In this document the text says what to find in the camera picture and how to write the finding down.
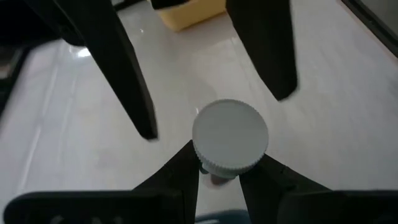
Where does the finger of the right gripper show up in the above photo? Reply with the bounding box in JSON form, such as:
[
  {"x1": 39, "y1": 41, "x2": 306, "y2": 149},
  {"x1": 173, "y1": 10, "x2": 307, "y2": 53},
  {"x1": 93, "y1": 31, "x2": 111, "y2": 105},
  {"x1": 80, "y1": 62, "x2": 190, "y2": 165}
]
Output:
[
  {"x1": 54, "y1": 0, "x2": 159, "y2": 140},
  {"x1": 226, "y1": 0, "x2": 298, "y2": 101}
]

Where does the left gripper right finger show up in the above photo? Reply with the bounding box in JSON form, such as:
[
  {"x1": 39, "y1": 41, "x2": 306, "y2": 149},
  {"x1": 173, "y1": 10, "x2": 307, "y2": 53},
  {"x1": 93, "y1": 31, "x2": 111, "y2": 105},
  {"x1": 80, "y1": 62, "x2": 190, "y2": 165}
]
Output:
[{"x1": 239, "y1": 154, "x2": 330, "y2": 224}]

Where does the yellow plastic bin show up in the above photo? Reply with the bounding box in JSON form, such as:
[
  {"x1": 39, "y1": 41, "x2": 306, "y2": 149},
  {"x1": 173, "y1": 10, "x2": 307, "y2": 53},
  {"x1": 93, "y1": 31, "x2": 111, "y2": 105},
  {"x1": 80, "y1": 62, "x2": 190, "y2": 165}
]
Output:
[{"x1": 155, "y1": 0, "x2": 227, "y2": 32}]

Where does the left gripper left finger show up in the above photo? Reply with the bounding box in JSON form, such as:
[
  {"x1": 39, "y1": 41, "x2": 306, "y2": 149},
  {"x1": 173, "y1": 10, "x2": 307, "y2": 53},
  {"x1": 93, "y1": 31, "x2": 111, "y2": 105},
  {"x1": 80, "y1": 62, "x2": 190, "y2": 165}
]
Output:
[{"x1": 133, "y1": 140, "x2": 200, "y2": 224}]

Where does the white-capped medicine bottle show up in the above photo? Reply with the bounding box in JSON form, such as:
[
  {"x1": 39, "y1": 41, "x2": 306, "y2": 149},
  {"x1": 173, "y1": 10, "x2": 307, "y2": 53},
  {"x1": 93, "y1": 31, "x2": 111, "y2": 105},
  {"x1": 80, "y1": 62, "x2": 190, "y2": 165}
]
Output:
[{"x1": 192, "y1": 98, "x2": 270, "y2": 187}]

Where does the black table frame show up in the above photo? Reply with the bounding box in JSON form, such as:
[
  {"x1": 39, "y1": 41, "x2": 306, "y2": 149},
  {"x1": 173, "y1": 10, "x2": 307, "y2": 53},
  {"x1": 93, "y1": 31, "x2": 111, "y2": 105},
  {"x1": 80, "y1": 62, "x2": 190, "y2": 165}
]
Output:
[{"x1": 341, "y1": 0, "x2": 398, "y2": 58}]

